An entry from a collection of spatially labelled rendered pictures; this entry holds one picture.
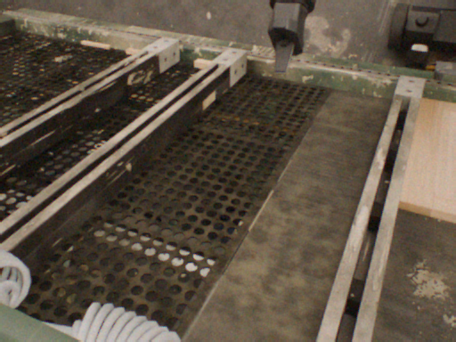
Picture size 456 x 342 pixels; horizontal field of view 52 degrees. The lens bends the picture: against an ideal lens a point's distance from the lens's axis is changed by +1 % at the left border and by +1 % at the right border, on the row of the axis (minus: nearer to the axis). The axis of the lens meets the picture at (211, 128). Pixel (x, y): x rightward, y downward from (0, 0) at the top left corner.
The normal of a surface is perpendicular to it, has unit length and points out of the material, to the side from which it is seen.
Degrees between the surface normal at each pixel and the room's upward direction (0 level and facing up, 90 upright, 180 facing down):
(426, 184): 58
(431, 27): 0
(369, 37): 0
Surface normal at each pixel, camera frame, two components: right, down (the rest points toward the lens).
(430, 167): 0.00, -0.87
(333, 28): -0.36, -0.08
